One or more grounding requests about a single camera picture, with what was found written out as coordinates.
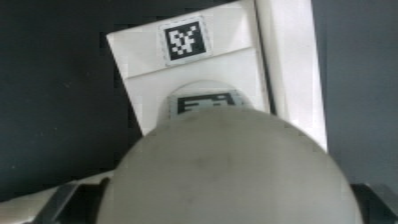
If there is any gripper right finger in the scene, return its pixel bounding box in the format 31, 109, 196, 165
352, 183, 398, 224

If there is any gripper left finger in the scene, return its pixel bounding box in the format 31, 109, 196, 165
34, 178, 111, 224

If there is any white lamp bulb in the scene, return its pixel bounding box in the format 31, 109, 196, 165
97, 79, 367, 224

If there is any white lamp base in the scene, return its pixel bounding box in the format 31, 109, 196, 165
107, 0, 271, 132

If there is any white front wall bar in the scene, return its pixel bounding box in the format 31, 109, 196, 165
0, 171, 114, 224

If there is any white right wall block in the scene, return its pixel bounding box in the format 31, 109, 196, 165
256, 0, 328, 148

